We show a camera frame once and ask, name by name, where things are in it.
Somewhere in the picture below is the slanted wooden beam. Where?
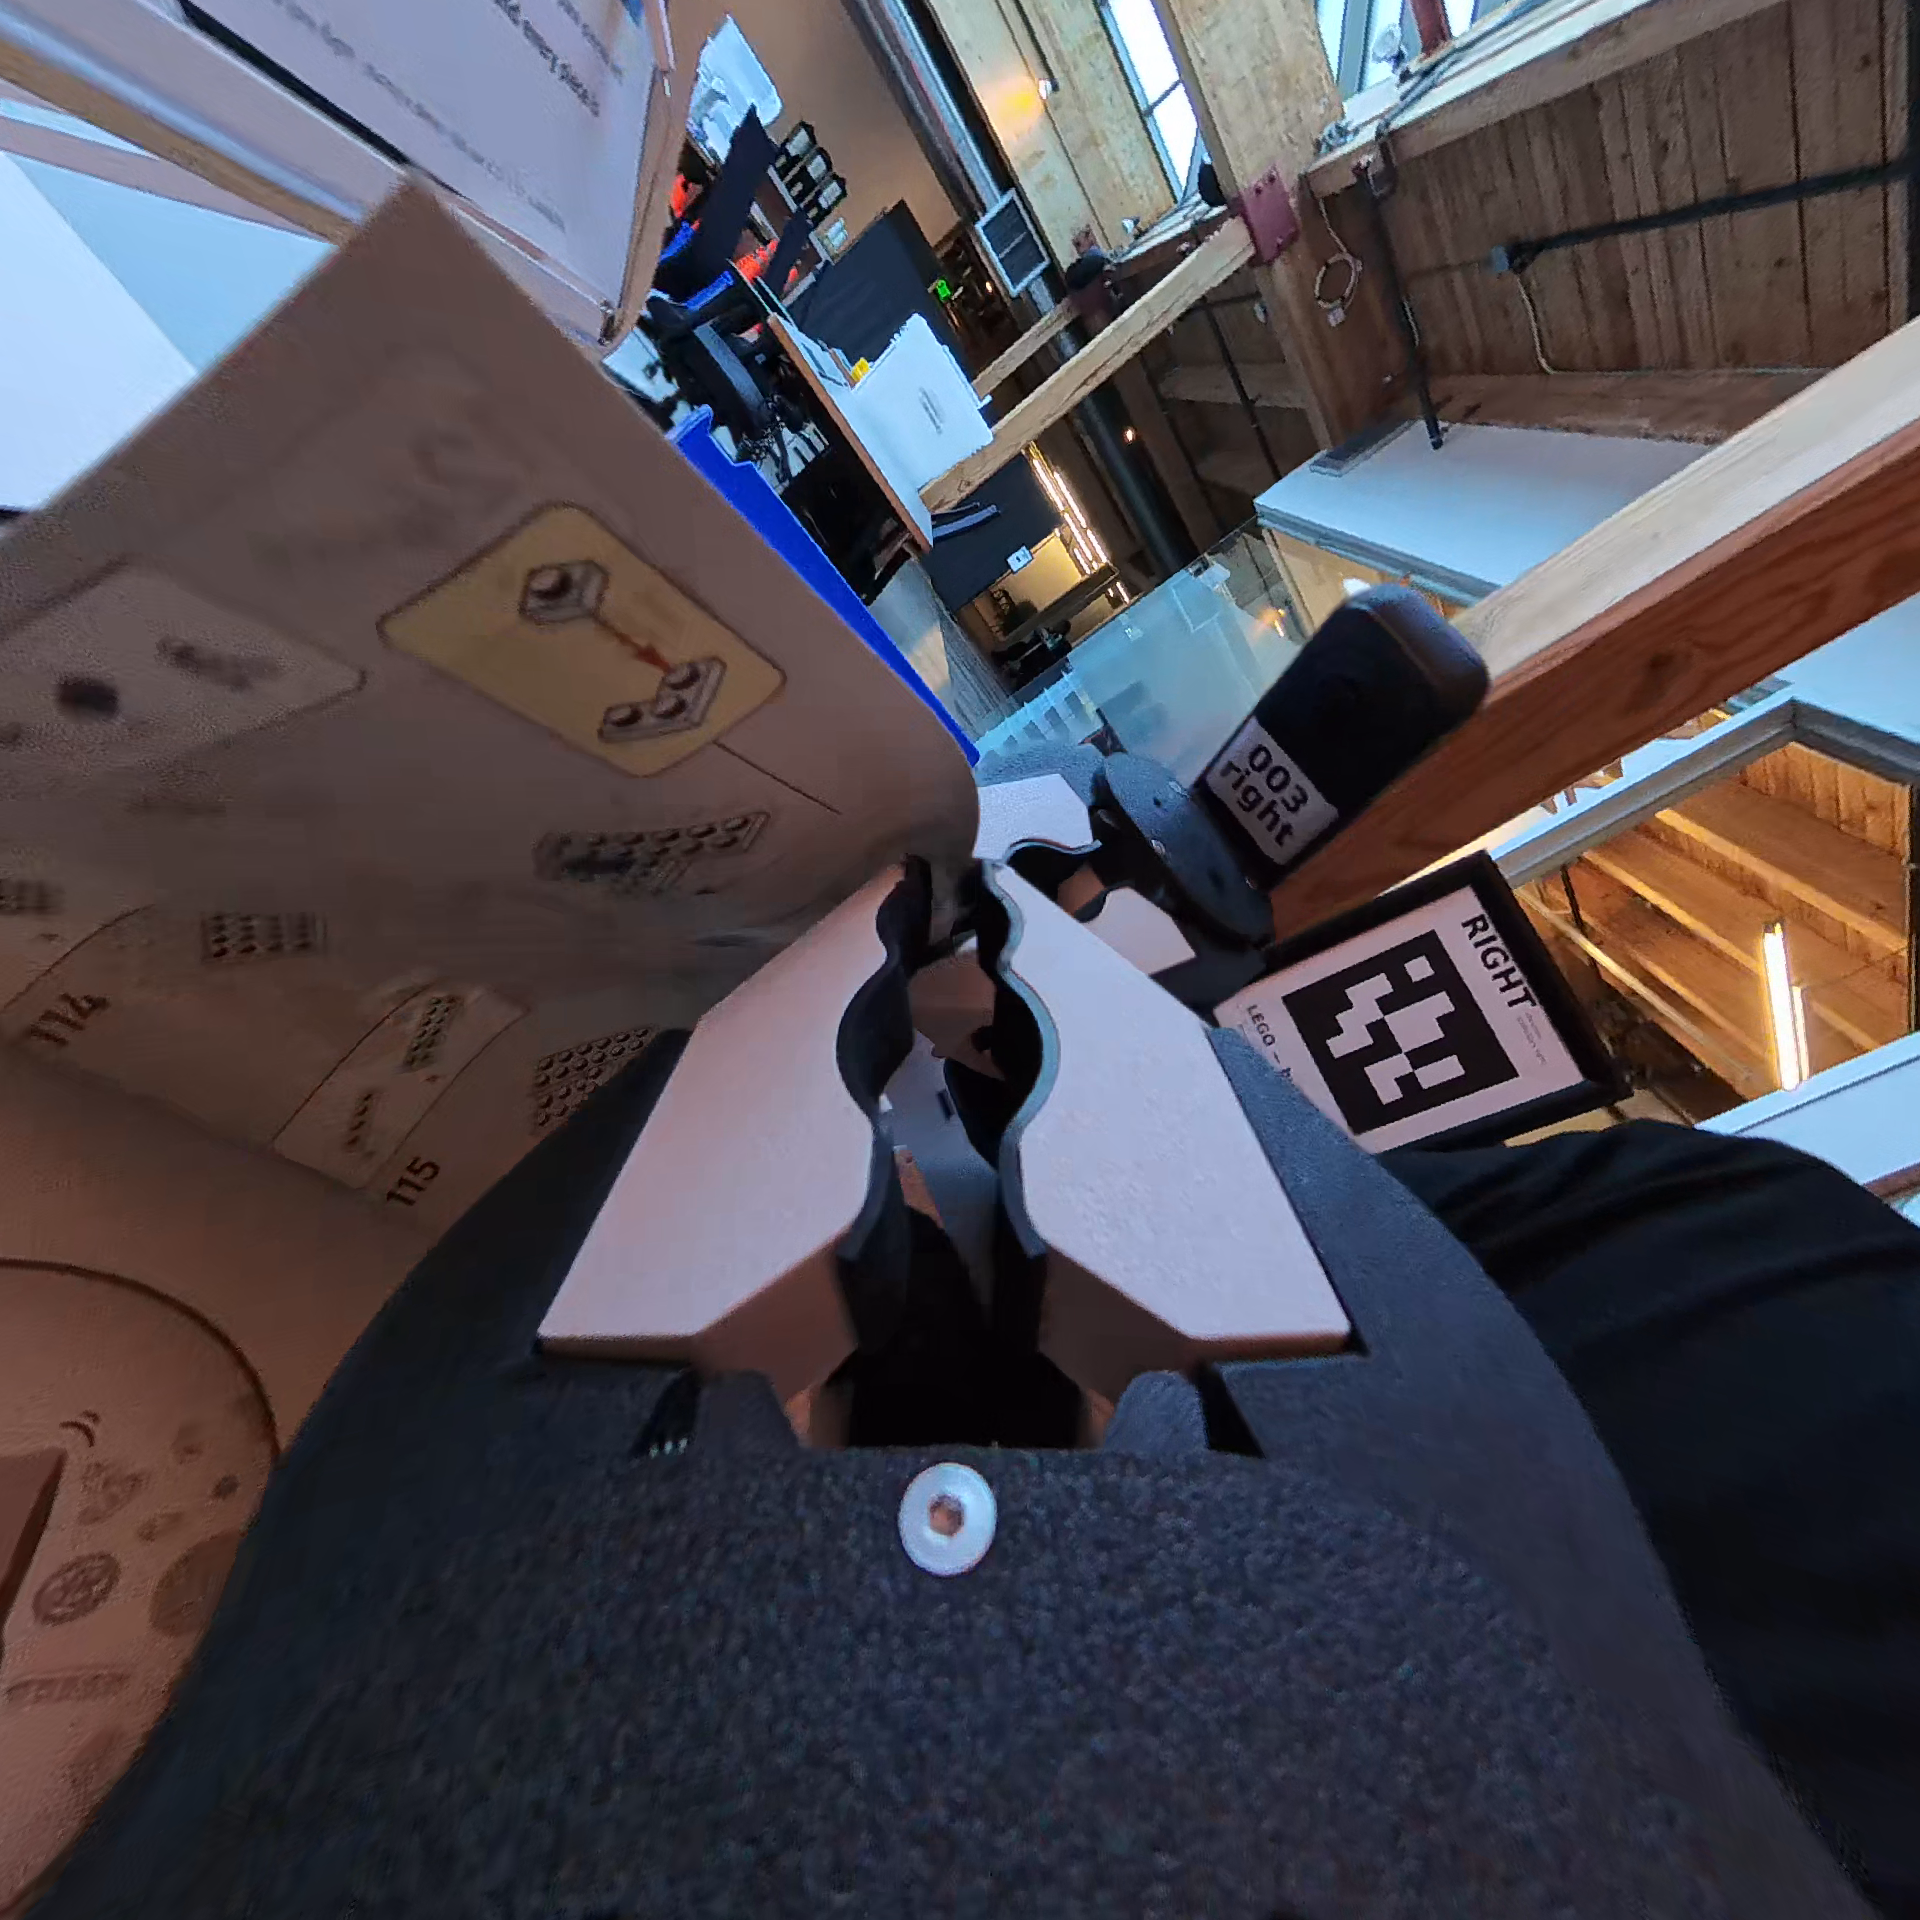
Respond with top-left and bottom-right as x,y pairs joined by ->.
920,214 -> 1261,512

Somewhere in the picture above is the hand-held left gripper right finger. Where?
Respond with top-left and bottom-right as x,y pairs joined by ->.
972,862 -> 1354,1361

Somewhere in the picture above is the wooden handrail beam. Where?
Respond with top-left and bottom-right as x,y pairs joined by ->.
1273,324 -> 1920,929

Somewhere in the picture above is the long ceiling light strip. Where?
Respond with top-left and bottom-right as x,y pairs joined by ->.
1764,921 -> 1810,1092

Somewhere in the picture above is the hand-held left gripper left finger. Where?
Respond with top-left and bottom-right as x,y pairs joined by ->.
536,862 -> 941,1450

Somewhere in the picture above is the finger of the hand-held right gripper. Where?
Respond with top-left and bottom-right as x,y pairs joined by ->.
1056,882 -> 1199,980
976,777 -> 1107,872

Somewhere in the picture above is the blue plastic bin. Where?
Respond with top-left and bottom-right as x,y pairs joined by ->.
668,406 -> 979,768

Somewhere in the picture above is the person's black clothed body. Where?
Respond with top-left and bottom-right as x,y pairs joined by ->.
1389,1117 -> 1920,1920

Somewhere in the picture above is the white table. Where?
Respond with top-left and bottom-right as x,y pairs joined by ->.
1259,421 -> 1710,601

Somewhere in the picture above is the framed black white tag sign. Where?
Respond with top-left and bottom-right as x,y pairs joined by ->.
1213,853 -> 1632,1155

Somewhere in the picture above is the small wall monitor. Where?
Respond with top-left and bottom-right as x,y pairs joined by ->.
976,185 -> 1053,297

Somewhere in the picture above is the white printed cardboard box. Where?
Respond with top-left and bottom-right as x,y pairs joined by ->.
0,0 -> 708,354

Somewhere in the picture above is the lego instruction booklet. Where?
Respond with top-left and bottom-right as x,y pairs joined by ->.
0,181 -> 982,1920

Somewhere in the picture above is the white storage box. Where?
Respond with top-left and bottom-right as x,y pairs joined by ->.
845,315 -> 995,518

